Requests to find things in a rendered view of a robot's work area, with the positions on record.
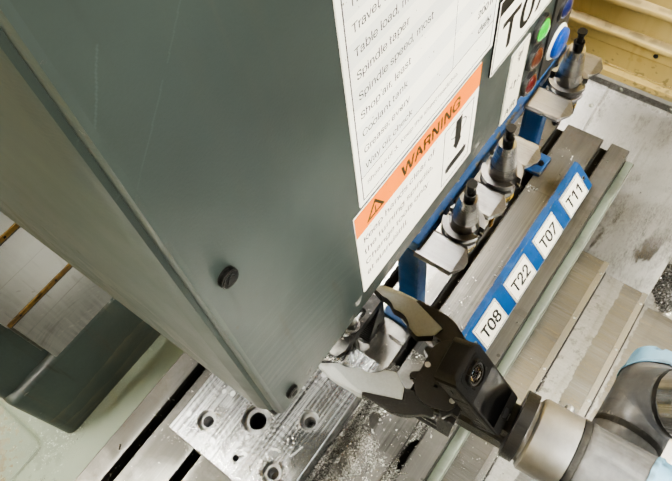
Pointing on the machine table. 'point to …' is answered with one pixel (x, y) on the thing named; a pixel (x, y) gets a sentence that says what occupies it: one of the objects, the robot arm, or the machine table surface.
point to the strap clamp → (361, 327)
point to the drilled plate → (314, 445)
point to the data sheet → (405, 58)
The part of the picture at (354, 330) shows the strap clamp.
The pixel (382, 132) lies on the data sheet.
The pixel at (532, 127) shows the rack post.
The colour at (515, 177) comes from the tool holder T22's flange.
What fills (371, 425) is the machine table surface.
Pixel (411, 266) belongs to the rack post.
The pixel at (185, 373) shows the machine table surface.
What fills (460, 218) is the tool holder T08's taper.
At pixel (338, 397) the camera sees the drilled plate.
